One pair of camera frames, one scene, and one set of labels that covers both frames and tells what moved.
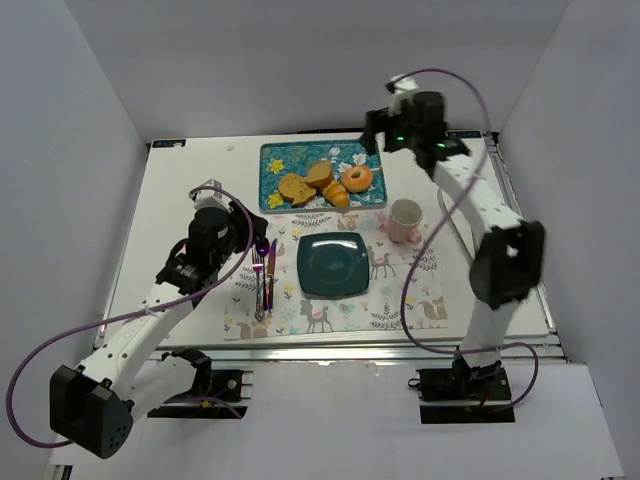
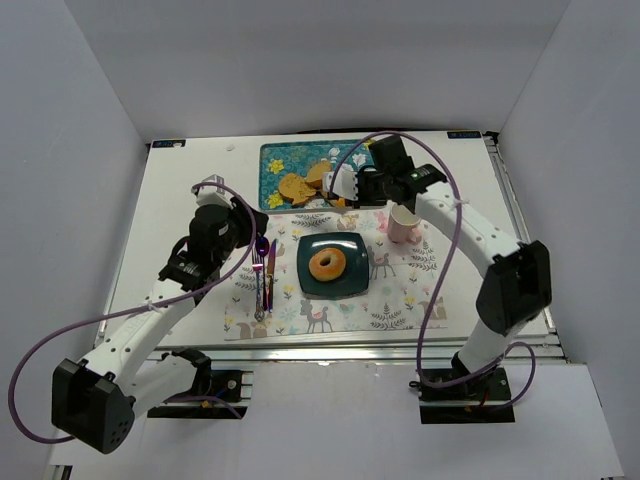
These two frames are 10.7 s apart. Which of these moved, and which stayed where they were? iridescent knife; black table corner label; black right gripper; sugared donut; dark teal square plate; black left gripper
Moved: sugared donut; black right gripper
Stayed: dark teal square plate; black table corner label; black left gripper; iridescent knife
